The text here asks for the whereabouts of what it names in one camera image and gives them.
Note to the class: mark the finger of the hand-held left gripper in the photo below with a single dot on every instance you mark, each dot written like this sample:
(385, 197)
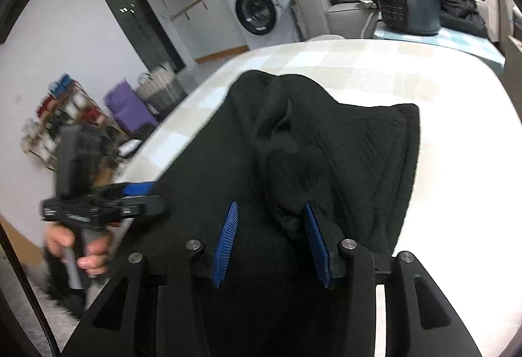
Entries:
(138, 189)

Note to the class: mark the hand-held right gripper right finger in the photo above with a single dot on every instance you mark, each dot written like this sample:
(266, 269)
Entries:
(316, 247)

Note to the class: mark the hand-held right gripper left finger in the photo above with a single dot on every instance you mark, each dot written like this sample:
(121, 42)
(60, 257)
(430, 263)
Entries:
(226, 242)

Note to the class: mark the black knit sweater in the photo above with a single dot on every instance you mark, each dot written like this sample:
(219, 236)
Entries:
(346, 157)

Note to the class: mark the person's left hand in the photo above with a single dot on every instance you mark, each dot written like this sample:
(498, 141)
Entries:
(55, 238)

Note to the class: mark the purple bag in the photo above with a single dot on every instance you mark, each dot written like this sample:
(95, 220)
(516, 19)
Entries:
(128, 108)

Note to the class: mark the shoe rack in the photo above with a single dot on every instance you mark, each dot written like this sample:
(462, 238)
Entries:
(77, 104)

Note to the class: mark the white laundry basket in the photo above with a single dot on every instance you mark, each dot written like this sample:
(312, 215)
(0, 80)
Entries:
(161, 87)

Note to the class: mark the dark door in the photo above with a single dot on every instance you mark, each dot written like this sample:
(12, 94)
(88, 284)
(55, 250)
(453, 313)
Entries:
(138, 22)

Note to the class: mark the white counter cabinet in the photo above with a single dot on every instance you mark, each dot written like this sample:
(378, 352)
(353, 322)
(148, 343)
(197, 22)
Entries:
(212, 26)

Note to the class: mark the white round stool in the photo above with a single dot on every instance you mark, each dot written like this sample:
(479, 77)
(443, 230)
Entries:
(324, 37)

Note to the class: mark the white washing machine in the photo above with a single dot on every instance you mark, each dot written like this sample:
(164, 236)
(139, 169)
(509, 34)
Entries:
(255, 10)

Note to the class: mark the black pressure cooker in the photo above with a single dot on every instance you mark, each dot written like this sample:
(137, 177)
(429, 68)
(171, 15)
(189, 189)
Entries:
(420, 10)

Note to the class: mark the black jacket pile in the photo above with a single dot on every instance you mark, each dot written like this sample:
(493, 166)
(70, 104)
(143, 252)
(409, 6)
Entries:
(461, 2)

